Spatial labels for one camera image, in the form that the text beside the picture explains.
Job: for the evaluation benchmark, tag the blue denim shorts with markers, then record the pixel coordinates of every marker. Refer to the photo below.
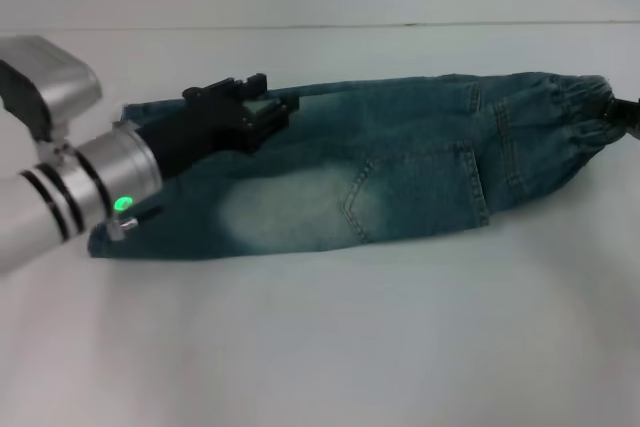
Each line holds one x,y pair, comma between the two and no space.
375,187

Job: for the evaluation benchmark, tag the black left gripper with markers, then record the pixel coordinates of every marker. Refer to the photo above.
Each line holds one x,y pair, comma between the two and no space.
200,132

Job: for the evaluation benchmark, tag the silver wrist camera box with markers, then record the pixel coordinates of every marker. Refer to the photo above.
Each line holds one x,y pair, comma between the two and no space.
55,82

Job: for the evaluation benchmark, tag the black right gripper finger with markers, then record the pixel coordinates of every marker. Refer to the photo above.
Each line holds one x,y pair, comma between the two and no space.
622,117

